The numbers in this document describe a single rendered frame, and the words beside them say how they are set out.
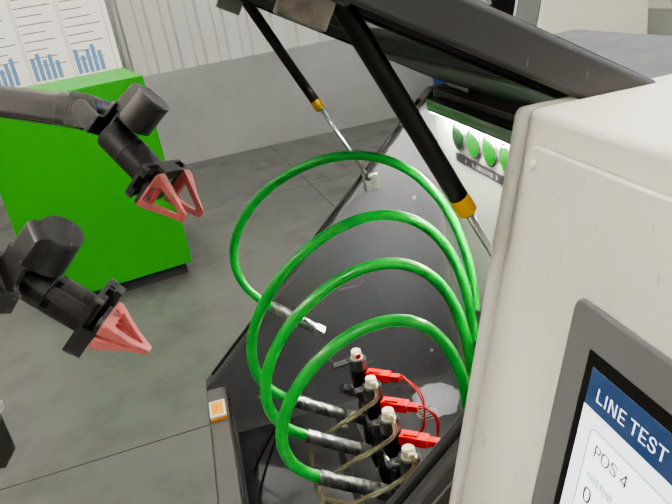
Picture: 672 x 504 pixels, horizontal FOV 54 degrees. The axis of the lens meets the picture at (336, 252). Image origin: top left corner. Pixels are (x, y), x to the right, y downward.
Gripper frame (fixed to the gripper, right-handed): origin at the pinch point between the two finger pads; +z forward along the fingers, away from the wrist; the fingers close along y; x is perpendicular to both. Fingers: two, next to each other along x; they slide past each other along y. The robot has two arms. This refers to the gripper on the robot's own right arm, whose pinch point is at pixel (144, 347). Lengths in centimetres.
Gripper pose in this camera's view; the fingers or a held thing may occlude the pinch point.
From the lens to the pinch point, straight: 96.6
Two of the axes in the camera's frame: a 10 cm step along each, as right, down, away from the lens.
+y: 5.9, -7.3, -3.4
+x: 0.3, -4.0, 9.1
